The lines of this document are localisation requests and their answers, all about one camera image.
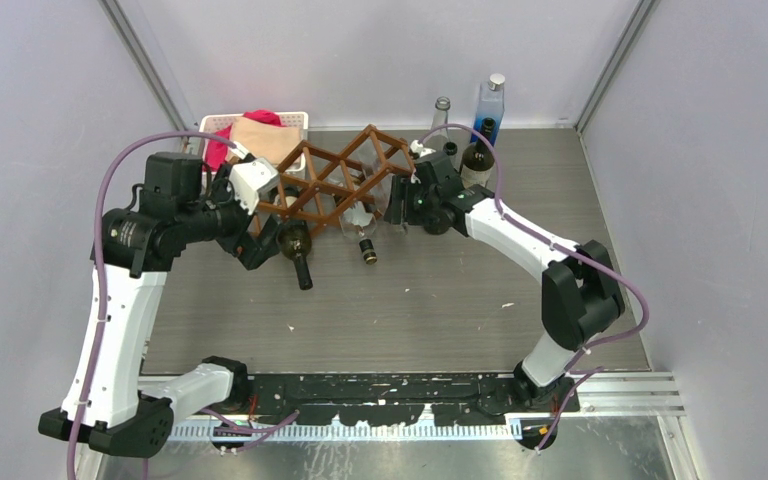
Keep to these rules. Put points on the dark green wine bottle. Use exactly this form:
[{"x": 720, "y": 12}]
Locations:
[{"x": 477, "y": 161}]

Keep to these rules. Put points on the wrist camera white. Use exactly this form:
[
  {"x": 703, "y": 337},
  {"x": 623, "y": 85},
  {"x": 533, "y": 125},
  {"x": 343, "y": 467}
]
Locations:
[
  {"x": 419, "y": 152},
  {"x": 251, "y": 178}
]

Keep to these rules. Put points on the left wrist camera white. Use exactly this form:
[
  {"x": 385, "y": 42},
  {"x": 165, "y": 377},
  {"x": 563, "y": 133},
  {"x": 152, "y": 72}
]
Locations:
[{"x": 251, "y": 178}]

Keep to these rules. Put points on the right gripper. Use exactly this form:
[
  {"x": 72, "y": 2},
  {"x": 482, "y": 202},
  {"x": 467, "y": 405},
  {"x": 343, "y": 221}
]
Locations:
[{"x": 403, "y": 187}]

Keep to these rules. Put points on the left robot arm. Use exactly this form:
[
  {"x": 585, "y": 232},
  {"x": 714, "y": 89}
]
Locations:
[{"x": 134, "y": 255}]

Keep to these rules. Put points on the clear bottle gold black cap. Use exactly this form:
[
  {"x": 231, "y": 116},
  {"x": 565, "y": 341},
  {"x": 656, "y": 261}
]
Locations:
[{"x": 358, "y": 224}]

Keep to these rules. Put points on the white plastic basket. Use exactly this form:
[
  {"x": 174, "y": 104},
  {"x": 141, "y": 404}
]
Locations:
[{"x": 291, "y": 119}]

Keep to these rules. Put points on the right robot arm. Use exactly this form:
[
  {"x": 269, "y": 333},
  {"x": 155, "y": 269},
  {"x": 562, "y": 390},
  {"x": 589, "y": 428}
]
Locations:
[{"x": 579, "y": 298}]

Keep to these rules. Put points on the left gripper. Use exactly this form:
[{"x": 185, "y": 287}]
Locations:
[{"x": 251, "y": 250}]

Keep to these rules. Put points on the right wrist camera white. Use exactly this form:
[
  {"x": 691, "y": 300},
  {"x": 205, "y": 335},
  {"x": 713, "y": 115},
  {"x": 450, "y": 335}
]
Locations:
[{"x": 419, "y": 152}]

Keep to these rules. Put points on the dark wine bottle black neck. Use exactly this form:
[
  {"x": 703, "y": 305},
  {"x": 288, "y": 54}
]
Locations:
[{"x": 295, "y": 243}]

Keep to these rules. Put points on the dark wine bottle silver cap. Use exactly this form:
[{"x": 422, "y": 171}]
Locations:
[{"x": 450, "y": 149}]

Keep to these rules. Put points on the small clear glass bottle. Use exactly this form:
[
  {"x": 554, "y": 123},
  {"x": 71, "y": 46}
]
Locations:
[{"x": 381, "y": 193}]

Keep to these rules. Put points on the red cloth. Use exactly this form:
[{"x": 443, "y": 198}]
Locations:
[{"x": 259, "y": 130}]

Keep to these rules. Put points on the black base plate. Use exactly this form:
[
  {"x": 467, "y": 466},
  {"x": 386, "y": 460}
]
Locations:
[{"x": 388, "y": 399}]

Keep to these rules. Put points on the blue square glass bottle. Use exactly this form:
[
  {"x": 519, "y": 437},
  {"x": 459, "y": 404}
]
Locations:
[{"x": 490, "y": 104}]

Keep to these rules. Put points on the beige folded cloth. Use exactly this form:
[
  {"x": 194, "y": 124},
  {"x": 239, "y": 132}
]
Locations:
[{"x": 274, "y": 143}]

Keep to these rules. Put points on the brown wooden wine rack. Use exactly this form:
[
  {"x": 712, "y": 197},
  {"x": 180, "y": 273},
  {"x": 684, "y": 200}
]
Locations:
[{"x": 317, "y": 185}]

